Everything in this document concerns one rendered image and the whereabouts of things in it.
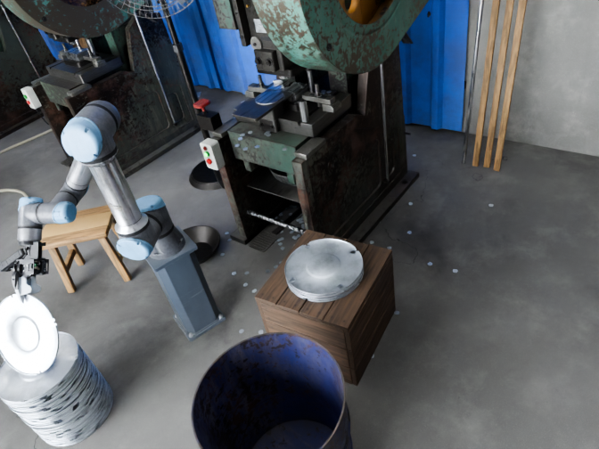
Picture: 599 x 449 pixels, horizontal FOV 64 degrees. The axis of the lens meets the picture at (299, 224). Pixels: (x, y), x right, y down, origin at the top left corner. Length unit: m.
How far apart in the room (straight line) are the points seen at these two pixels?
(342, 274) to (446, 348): 0.53
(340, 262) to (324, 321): 0.25
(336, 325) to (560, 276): 1.08
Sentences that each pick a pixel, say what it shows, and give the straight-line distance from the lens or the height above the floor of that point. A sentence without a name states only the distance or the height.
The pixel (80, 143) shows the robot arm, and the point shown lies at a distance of 1.53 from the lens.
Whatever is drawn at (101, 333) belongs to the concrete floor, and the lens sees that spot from 2.45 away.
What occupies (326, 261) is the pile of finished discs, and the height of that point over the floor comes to 0.39.
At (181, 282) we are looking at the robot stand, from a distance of 1.99.
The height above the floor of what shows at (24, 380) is 0.32.
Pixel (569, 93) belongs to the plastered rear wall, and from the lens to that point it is 2.98.
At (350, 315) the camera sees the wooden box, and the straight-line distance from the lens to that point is 1.65.
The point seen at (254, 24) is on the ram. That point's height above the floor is 1.07.
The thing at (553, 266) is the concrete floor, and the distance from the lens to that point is 2.36.
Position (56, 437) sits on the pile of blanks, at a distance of 2.13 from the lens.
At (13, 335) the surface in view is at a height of 0.44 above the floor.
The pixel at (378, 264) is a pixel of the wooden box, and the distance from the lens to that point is 1.81.
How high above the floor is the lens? 1.62
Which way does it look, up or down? 39 degrees down
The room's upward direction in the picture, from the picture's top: 12 degrees counter-clockwise
